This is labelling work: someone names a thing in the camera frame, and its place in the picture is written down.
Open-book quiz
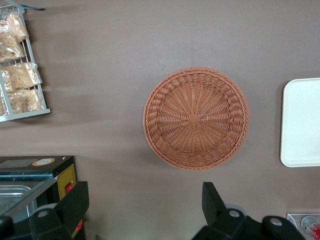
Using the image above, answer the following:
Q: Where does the clear bag of pastries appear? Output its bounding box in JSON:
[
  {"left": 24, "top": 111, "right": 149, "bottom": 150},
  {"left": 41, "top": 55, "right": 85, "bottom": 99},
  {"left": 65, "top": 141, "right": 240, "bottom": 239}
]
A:
[
  {"left": 6, "top": 87, "right": 46, "bottom": 114},
  {"left": 0, "top": 32, "right": 27, "bottom": 63},
  {"left": 0, "top": 61, "right": 43, "bottom": 93},
  {"left": 6, "top": 11, "right": 29, "bottom": 42}
]

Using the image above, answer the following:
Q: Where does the black glass food warmer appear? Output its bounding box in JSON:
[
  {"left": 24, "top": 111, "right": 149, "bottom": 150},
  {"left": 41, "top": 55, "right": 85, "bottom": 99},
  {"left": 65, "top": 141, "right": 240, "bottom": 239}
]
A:
[{"left": 0, "top": 155, "right": 87, "bottom": 240}]

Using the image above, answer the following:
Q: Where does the brown round wicker basket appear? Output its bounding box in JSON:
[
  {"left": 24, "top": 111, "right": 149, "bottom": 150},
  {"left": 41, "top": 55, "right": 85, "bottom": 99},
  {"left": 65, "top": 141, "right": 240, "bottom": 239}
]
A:
[{"left": 142, "top": 66, "right": 250, "bottom": 171}]

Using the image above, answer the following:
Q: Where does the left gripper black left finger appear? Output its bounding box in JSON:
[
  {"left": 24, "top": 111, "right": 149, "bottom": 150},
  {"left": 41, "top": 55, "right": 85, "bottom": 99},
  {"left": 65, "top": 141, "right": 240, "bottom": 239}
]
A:
[{"left": 0, "top": 181, "right": 90, "bottom": 240}]

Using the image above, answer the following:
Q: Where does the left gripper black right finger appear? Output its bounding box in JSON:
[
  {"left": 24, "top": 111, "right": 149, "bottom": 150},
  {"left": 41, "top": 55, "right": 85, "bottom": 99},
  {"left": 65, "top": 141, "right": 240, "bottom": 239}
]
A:
[{"left": 192, "top": 181, "right": 306, "bottom": 240}]

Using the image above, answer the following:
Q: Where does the red cola bottle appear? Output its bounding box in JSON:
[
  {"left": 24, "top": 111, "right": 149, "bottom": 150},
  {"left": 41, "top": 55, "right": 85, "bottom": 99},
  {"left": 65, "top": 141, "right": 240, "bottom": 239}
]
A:
[{"left": 300, "top": 215, "right": 320, "bottom": 237}]

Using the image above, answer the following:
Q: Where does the clear acrylic bottle rack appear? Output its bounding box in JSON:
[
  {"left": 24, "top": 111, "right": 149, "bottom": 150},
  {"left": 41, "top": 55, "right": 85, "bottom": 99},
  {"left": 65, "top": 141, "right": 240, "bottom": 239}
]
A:
[{"left": 286, "top": 212, "right": 320, "bottom": 240}]

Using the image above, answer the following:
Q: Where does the blue flat strip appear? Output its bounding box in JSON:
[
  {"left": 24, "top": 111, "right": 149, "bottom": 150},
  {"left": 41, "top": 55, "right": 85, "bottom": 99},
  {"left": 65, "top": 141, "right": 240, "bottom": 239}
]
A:
[{"left": 19, "top": 5, "right": 47, "bottom": 12}]

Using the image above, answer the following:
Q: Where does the stainless steel pan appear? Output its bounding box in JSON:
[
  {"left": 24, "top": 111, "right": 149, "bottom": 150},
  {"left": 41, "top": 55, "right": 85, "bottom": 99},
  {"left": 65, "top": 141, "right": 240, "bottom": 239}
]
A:
[{"left": 0, "top": 184, "right": 38, "bottom": 221}]

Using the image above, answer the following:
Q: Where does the cream plastic serving tray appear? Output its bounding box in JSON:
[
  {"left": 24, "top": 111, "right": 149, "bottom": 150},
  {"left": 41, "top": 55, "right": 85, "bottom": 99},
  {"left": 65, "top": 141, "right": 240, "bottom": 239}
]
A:
[{"left": 279, "top": 77, "right": 320, "bottom": 168}]

